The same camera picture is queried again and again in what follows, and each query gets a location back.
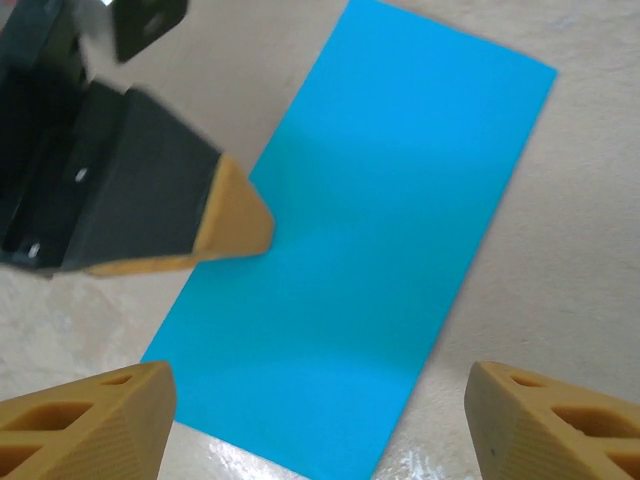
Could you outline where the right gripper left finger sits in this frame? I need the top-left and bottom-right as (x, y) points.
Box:
(0, 360), (176, 480)

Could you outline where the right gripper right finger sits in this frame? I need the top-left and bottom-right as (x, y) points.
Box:
(467, 360), (640, 480)

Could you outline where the blue cloth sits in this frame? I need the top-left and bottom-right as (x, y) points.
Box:
(139, 0), (560, 480)

